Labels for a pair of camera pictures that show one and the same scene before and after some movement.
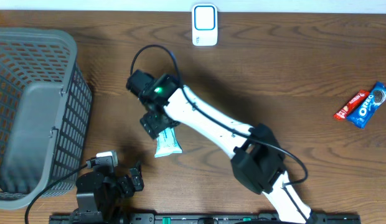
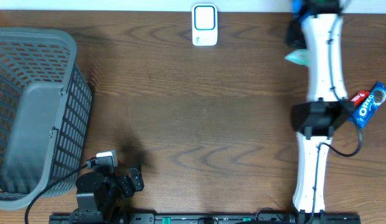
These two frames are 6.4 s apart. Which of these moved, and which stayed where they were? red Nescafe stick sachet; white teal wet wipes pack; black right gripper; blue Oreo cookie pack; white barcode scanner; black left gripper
Moved: white teal wet wipes pack; black right gripper
Stayed: white barcode scanner; red Nescafe stick sachet; blue Oreo cookie pack; black left gripper
